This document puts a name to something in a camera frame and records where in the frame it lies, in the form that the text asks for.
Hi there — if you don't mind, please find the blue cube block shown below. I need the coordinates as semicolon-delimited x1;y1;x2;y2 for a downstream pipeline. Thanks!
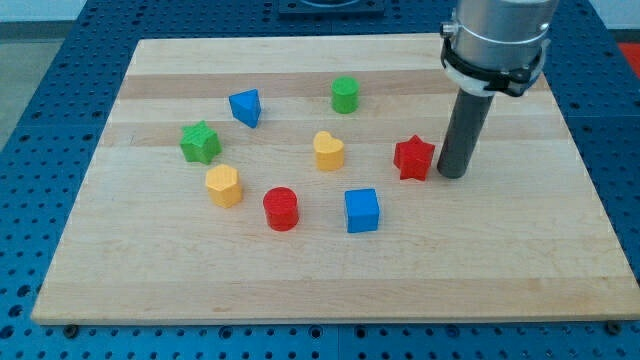
344;188;380;233

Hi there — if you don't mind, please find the blue triangle block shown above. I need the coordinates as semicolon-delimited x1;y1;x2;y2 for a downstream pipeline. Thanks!
228;89;261;128

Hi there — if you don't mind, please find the green star block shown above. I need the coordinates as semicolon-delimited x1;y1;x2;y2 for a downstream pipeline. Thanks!
179;121;222;165

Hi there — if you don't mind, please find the yellow hexagon block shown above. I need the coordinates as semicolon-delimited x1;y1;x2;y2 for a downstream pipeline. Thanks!
205;164;243;208

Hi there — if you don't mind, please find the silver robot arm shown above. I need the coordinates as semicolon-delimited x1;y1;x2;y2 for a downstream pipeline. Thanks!
440;0;558;97

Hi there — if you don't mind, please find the red cylinder block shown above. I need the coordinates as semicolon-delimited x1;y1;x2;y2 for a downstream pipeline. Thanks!
263;187;299;231

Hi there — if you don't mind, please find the red star block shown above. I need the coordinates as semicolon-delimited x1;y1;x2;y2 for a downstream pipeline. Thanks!
393;135;436;181

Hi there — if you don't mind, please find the wooden board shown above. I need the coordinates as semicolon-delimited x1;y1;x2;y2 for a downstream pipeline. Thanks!
32;34;639;325

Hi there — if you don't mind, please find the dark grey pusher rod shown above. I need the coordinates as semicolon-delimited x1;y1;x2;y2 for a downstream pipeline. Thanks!
437;89;493;179

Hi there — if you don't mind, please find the yellow heart block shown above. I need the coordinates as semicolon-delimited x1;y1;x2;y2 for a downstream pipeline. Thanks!
313;131;345;171

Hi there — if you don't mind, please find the green cylinder block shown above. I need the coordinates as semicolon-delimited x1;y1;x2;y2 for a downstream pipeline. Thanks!
331;76;360;114

